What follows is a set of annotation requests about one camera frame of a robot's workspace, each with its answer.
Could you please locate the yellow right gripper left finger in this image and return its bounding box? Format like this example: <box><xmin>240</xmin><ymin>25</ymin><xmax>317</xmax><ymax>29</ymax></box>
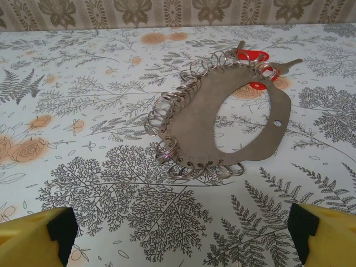
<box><xmin>0</xmin><ymin>207</ymin><xmax>78</xmax><ymax>267</ymax></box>

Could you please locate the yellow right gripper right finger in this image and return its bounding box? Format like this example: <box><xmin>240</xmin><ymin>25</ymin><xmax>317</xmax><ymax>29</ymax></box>
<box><xmin>289</xmin><ymin>202</ymin><xmax>356</xmax><ymax>267</ymax></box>

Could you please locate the red plastic key tag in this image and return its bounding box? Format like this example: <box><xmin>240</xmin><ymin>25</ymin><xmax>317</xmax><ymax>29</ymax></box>
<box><xmin>229</xmin><ymin>47</ymin><xmax>270</xmax><ymax>62</ymax></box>
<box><xmin>249</xmin><ymin>66</ymin><xmax>281</xmax><ymax>91</ymax></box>

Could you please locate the silver split key ring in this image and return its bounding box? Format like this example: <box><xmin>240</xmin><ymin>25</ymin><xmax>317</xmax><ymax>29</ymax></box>
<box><xmin>204</xmin><ymin>162</ymin><xmax>223</xmax><ymax>179</ymax></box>
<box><xmin>232</xmin><ymin>162</ymin><xmax>247</xmax><ymax>175</ymax></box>
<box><xmin>254</xmin><ymin>54</ymin><xmax>269</xmax><ymax>69</ymax></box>
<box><xmin>260</xmin><ymin>65</ymin><xmax>279</xmax><ymax>80</ymax></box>
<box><xmin>144</xmin><ymin>113</ymin><xmax>167</xmax><ymax>137</ymax></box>
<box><xmin>190</xmin><ymin>58</ymin><xmax>208</xmax><ymax>77</ymax></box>
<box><xmin>211</xmin><ymin>51</ymin><xmax>226</xmax><ymax>69</ymax></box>
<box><xmin>154</xmin><ymin>140</ymin><xmax>179</xmax><ymax>164</ymax></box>
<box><xmin>168</xmin><ymin>164</ymin><xmax>192</xmax><ymax>179</ymax></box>
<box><xmin>218</xmin><ymin>164</ymin><xmax>237</xmax><ymax>177</ymax></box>
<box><xmin>155</xmin><ymin>93</ymin><xmax>181</xmax><ymax>112</ymax></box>
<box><xmin>149</xmin><ymin>104</ymin><xmax>173</xmax><ymax>123</ymax></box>
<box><xmin>224</xmin><ymin>49</ymin><xmax>237</xmax><ymax>66</ymax></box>
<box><xmin>180</xmin><ymin>69</ymin><xmax>198</xmax><ymax>85</ymax></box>
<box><xmin>187</xmin><ymin>164</ymin><xmax>206</xmax><ymax>177</ymax></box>
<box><xmin>200</xmin><ymin>54</ymin><xmax>216</xmax><ymax>71</ymax></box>

